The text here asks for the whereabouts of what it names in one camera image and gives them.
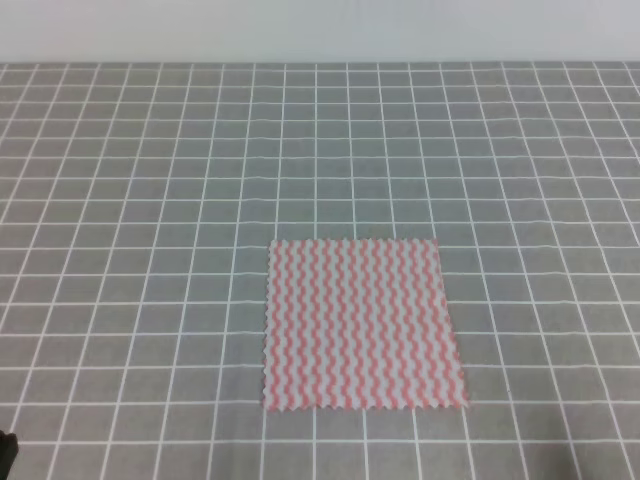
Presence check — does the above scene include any grey grid tablecloth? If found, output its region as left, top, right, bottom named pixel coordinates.
left=1, top=62, right=639, bottom=479

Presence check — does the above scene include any pink wavy striped towel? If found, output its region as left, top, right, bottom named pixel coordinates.
left=263, top=239, right=468, bottom=412

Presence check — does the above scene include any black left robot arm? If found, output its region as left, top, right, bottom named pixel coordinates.
left=0, top=431, right=19, bottom=480

